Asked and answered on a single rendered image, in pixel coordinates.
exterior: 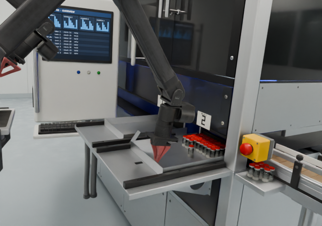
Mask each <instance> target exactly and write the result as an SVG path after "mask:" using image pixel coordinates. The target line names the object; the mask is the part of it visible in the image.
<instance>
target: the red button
mask: <svg viewBox="0 0 322 226"><path fill-rule="evenodd" d="M240 152H241V153H242V154H243V155H245V156H247V155H250V154H251V153H252V147H251V145H250V144H249V143H243V144H241V146H240Z"/></svg>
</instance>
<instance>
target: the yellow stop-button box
mask: <svg viewBox="0 0 322 226"><path fill-rule="evenodd" d="M243 143H249V144H250V145H251V147H252V153H251V154H250V155H247V156H245V155H243V154H242V153H241V155H243V156H245V157H247V158H248V159H250V160H252V161H254V162H260V161H265V160H270V159H271V155H272V150H273V144H274V140H273V139H271V138H269V137H266V136H264V135H261V134H259V133H254V134H249V135H244V136H243V139H242V144H243Z"/></svg>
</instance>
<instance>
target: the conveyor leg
mask: <svg viewBox="0 0 322 226"><path fill-rule="evenodd" d="M292 200H293V199H292ZM293 201H295V200H293ZM295 202H297V201H295ZM297 203H298V202H297ZM299 204H300V203H299ZM300 205H302V204H300ZM317 217H318V213H316V212H314V211H312V210H311V209H309V208H307V207H305V206H303V205H302V208H301V212H300V216H299V222H298V226H316V221H317Z"/></svg>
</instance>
